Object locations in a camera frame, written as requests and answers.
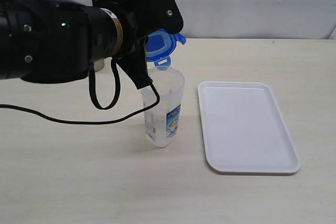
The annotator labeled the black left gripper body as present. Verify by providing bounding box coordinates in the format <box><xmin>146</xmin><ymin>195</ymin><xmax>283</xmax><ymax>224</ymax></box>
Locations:
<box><xmin>92</xmin><ymin>0</ymin><xmax>152</xmax><ymax>90</ymax></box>

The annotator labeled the blue plastic lid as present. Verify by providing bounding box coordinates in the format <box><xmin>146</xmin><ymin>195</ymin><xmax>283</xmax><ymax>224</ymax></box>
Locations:
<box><xmin>145</xmin><ymin>29</ymin><xmax>187</xmax><ymax>67</ymax></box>

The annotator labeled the stainless steel cup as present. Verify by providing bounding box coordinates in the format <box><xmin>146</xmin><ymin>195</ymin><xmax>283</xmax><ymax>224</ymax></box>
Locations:
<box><xmin>93</xmin><ymin>59</ymin><xmax>105</xmax><ymax>72</ymax></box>

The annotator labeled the clear plastic container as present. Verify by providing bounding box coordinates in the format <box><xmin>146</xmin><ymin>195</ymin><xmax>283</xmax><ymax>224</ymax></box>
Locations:
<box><xmin>144</xmin><ymin>66</ymin><xmax>185</xmax><ymax>147</ymax></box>

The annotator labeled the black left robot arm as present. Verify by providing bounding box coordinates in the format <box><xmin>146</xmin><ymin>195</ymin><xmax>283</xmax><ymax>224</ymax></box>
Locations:
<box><xmin>1</xmin><ymin>0</ymin><xmax>159</xmax><ymax>89</ymax></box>

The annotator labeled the white rectangular tray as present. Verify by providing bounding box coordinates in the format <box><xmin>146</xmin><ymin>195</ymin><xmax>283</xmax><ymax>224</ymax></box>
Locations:
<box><xmin>197</xmin><ymin>81</ymin><xmax>302</xmax><ymax>175</ymax></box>

